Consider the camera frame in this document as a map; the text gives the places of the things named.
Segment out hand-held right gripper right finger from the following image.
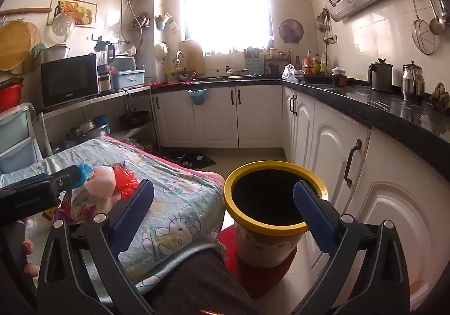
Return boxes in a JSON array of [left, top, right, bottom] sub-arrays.
[[292, 179, 411, 315]]

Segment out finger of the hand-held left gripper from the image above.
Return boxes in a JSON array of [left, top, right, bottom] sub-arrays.
[[46, 164, 94, 192]]

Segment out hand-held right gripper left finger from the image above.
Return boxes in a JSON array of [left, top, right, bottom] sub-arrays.
[[37, 178, 155, 315]]

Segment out pink plastic bag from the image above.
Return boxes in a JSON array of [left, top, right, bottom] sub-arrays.
[[84, 165, 116, 199]]

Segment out red plastic wrapper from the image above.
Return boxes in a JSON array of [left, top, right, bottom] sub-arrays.
[[113, 165, 139, 198]]

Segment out purple candy wrapper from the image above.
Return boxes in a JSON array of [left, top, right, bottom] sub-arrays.
[[53, 204, 73, 224], [78, 205, 99, 222]]

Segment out yellow rimmed white trash bin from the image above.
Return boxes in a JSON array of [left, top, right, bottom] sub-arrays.
[[224, 160, 329, 268]]

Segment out person's left hand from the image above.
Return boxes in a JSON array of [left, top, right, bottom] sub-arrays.
[[22, 239, 40, 278]]

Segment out steel pot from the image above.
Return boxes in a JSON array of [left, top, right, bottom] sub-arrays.
[[70, 118, 111, 141]]

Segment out cartoon cat printed blanket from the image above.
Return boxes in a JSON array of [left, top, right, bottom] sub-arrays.
[[0, 135, 226, 305]]

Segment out blue container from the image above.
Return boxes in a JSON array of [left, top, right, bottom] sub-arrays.
[[94, 115, 111, 136]]

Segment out plastic drawer cabinet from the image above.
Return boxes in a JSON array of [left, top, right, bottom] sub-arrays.
[[0, 103, 43, 175]]

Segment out white kitchen cabinet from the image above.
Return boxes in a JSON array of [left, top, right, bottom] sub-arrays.
[[281, 84, 450, 312], [152, 84, 284, 149]]

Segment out black wok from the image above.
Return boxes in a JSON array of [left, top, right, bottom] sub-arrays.
[[120, 111, 150, 127]]

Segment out steel shelf table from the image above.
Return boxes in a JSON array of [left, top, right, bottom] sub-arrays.
[[37, 84, 162, 157]]

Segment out red stool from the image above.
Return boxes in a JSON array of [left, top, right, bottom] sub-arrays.
[[217, 225, 298, 300]]

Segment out black microwave oven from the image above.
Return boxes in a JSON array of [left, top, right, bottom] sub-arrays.
[[40, 54, 100, 109]]

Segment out person's leg in grey pants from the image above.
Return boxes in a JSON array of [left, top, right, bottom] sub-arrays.
[[144, 248, 264, 315]]

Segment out red bucket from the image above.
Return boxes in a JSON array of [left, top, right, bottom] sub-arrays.
[[0, 77, 24, 113]]

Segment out blue dish drainer box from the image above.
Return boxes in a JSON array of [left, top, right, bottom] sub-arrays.
[[113, 56, 146, 88]]

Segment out black blender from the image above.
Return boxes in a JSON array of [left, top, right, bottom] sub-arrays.
[[94, 40, 116, 95]]

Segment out white cooking pot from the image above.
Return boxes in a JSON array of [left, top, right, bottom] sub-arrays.
[[41, 43, 70, 63]]

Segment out dark glass jar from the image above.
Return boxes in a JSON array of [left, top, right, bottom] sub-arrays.
[[331, 68, 348, 87]]

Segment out round bamboo board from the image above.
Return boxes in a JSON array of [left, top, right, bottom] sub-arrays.
[[0, 21, 42, 73]]

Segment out white plastic bag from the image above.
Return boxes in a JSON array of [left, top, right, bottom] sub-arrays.
[[281, 63, 299, 81]]

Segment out white colander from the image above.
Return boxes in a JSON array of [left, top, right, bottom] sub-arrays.
[[155, 41, 168, 64]]

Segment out clear pot lid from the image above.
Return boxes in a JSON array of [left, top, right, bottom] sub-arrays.
[[52, 12, 76, 42]]

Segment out red sauce bottle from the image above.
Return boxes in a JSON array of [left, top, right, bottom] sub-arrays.
[[303, 51, 315, 75]]

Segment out grey kettle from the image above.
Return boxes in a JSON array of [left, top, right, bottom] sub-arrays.
[[367, 58, 394, 92]]

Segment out teal knife organizer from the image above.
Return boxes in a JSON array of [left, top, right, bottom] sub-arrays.
[[244, 58, 266, 76]]

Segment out wooden cutting board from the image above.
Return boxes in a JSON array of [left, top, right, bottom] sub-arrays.
[[178, 39, 205, 76]]

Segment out steel pitcher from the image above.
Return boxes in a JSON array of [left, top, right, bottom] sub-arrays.
[[402, 61, 426, 104]]

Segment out brown ginger pile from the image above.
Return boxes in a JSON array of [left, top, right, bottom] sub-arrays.
[[429, 83, 450, 110]]

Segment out hanging kitchen utensils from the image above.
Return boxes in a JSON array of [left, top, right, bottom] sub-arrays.
[[315, 8, 333, 34]]

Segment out kitchen window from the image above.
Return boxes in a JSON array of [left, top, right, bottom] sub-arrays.
[[181, 0, 275, 55]]

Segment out steel ladle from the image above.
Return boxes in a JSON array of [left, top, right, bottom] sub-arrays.
[[417, 0, 446, 35]]

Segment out fruit wall picture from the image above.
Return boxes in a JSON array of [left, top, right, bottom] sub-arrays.
[[46, 0, 98, 29]]

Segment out wire skimmer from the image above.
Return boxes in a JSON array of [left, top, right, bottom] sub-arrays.
[[404, 0, 437, 55]]

